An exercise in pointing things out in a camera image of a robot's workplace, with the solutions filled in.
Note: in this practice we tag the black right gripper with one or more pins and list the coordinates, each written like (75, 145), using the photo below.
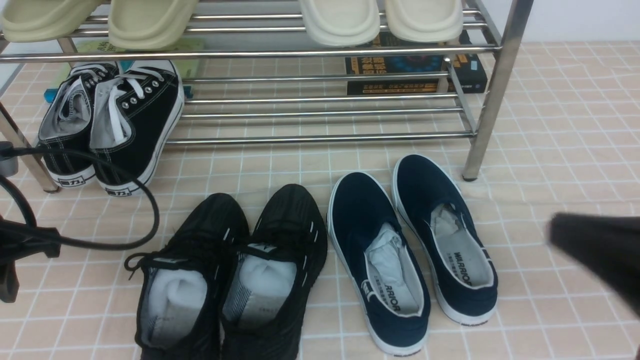
(607, 246)

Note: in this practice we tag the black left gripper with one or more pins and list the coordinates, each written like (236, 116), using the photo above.
(15, 246)

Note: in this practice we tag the black knit sneaker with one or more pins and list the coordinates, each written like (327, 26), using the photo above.
(273, 272)
(177, 314)

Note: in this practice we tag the navy slip-on shoe right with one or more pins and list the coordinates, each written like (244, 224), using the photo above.
(463, 274)

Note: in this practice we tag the navy slip-on shoe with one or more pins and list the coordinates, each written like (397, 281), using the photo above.
(368, 238)
(463, 274)

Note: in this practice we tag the blue object behind rack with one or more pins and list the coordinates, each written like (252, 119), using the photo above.
(50, 94)

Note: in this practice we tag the navy slip-on shoe left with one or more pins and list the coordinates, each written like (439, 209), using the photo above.
(368, 238)

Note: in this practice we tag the stainless steel shoe rack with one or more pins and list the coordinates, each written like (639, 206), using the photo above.
(503, 45)

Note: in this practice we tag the black canvas sneaker outer left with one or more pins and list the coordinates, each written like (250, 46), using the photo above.
(68, 122)

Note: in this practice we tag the black canvas sneaker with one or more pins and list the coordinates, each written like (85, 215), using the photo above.
(133, 116)
(68, 122)

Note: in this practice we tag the black canvas sneaker inner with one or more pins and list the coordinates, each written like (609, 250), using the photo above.
(133, 116)

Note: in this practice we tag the black book stack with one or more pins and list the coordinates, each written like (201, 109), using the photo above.
(468, 67)

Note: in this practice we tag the green slipper far left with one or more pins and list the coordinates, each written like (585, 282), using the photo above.
(34, 21)

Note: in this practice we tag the green slipper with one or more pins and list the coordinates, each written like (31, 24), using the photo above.
(34, 21)
(148, 24)

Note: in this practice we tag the cream slipper far right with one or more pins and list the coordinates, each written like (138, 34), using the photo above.
(425, 21)

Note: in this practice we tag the cream slipper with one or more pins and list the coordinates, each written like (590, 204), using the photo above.
(425, 21)
(341, 23)

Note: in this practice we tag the cream slipper inner right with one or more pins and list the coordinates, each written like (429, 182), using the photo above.
(341, 23)

